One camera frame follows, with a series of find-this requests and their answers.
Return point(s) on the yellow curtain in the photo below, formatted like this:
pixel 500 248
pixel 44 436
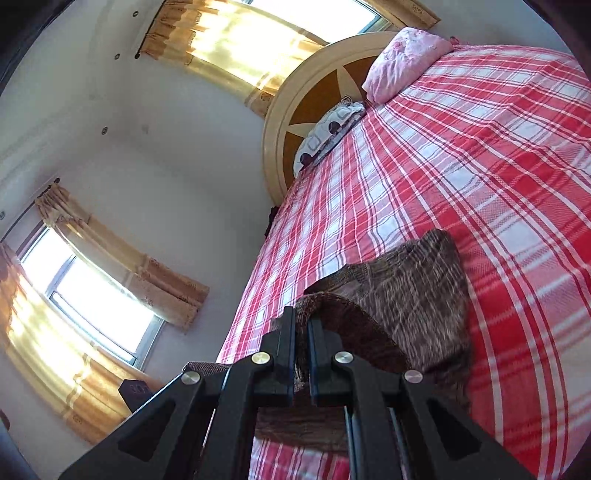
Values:
pixel 46 360
pixel 406 11
pixel 138 272
pixel 221 41

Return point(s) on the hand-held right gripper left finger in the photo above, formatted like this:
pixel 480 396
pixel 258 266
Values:
pixel 286 350

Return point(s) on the dark cloth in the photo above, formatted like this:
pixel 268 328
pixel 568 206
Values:
pixel 272 221

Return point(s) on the white patterned pillow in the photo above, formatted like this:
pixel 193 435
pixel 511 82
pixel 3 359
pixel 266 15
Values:
pixel 323 134

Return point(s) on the cream and brown headboard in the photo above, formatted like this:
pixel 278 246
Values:
pixel 323 87

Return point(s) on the pink pillow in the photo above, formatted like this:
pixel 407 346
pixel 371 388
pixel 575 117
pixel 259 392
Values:
pixel 406 60

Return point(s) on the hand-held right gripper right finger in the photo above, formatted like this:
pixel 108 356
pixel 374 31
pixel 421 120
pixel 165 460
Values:
pixel 318 360

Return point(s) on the window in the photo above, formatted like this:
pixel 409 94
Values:
pixel 323 9
pixel 92 295

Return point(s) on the brown knitted sweater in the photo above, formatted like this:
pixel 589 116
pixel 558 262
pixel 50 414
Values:
pixel 406 295

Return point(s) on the bed with red plaid sheet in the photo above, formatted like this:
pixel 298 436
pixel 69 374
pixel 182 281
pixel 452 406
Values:
pixel 461 161

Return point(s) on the black curtain rod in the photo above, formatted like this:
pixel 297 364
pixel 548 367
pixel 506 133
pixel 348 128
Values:
pixel 138 54
pixel 54 183

